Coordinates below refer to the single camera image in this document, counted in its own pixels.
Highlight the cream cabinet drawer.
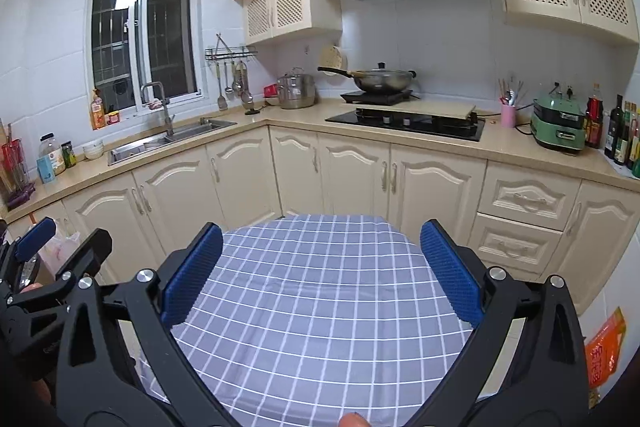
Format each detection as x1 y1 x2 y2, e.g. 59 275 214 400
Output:
477 162 584 231
469 214 564 269

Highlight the green label oil bottle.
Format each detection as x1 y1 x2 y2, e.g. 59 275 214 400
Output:
616 103 636 167

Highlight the black glass gas hob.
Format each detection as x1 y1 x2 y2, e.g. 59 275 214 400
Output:
325 107 486 142

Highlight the glass wok lid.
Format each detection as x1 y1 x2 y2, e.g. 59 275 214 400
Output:
356 63 416 78

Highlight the steel wok black handle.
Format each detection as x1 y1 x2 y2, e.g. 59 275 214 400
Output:
318 63 417 94

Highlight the dark glass bottle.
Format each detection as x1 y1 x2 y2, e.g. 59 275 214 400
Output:
604 94 626 160

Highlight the blue checked tablecloth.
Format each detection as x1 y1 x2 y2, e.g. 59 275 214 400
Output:
137 213 501 427

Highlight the black induction cooker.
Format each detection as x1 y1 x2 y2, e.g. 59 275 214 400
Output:
341 89 415 104

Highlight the white framed sliding window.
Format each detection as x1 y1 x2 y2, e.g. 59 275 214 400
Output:
91 0 204 118

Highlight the round woven trivet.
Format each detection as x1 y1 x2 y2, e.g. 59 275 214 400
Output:
320 46 346 78

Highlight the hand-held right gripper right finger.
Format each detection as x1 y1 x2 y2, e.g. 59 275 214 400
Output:
400 219 591 427

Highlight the beige board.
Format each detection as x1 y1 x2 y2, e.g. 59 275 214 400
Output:
356 101 477 120

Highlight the red label sauce bottle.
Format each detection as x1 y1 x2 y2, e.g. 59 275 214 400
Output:
585 82 605 149

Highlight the orange plastic package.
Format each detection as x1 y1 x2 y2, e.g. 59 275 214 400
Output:
584 307 627 391

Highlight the steel slotted spatula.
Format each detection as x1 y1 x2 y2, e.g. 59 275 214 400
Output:
217 62 230 112

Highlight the steel kitchen sink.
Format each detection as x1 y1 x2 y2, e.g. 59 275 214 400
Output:
108 118 238 166

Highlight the blue carton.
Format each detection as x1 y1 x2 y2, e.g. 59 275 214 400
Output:
36 157 57 184

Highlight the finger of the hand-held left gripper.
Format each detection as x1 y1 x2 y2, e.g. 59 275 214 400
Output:
12 217 57 261
52 228 113 296

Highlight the stainless steel stock pot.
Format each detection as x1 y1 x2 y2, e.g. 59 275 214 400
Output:
277 68 317 110

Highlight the small lattice wall cabinet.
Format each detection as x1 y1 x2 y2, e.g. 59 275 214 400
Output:
243 0 344 46

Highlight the steel skimmer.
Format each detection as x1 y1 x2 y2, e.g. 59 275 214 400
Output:
240 62 255 104

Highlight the green electric cooker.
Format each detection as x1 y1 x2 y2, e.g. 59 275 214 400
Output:
531 82 587 153

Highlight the clear jar black lid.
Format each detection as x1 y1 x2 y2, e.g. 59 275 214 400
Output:
39 133 67 176

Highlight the cream base cabinet run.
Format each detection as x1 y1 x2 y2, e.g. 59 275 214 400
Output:
5 109 640 315

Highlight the thin white bag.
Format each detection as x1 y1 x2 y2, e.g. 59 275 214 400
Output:
37 232 81 279

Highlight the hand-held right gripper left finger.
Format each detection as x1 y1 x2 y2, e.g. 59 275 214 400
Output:
56 222 241 427

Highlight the red transparent knife rack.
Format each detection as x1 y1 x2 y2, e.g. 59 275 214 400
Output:
0 138 37 208

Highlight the steel kitchen faucet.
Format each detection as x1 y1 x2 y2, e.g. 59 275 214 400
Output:
141 82 176 138

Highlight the bundle of chopsticks and spoons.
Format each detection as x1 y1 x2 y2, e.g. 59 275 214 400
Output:
498 78 526 106

